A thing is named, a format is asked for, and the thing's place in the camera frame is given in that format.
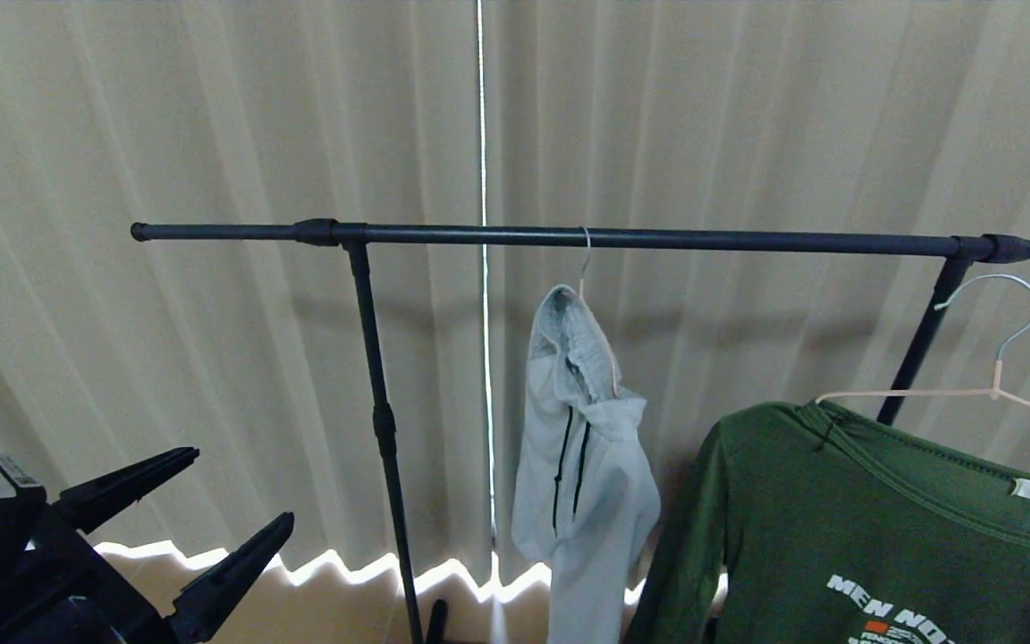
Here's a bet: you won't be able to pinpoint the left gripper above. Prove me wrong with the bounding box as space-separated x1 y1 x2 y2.
0 447 295 644

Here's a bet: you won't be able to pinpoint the black clothes rack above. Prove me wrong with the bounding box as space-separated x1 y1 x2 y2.
131 219 1030 644

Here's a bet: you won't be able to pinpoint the beige curtain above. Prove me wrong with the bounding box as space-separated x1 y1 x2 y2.
0 0 1030 600

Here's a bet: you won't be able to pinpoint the pink clothes hanger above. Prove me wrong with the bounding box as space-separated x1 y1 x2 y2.
578 226 621 399
815 273 1030 432

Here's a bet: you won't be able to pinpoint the green garment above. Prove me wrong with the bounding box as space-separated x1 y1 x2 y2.
624 400 1030 644

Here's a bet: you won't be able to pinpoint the pale grey shorts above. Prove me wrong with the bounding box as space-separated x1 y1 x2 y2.
511 284 662 644

